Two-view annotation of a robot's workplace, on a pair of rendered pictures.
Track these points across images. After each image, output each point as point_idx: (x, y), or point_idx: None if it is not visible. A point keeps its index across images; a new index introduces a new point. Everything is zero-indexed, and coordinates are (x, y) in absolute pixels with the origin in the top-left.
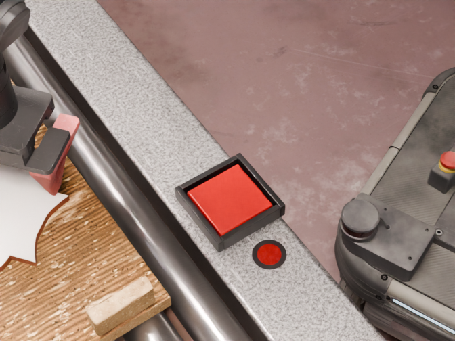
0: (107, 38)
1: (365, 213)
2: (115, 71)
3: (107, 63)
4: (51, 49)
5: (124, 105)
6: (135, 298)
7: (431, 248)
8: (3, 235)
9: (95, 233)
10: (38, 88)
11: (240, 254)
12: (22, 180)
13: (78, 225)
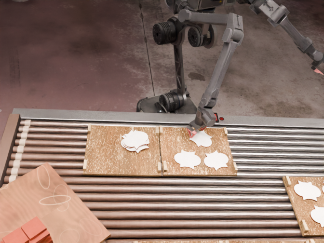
0: (169, 115)
1: None
2: (178, 117)
3: (175, 117)
4: (167, 122)
5: (185, 119)
6: (226, 128)
7: None
8: (206, 138)
9: (210, 130)
10: (176, 126)
11: (220, 121)
12: (197, 132)
13: (208, 131)
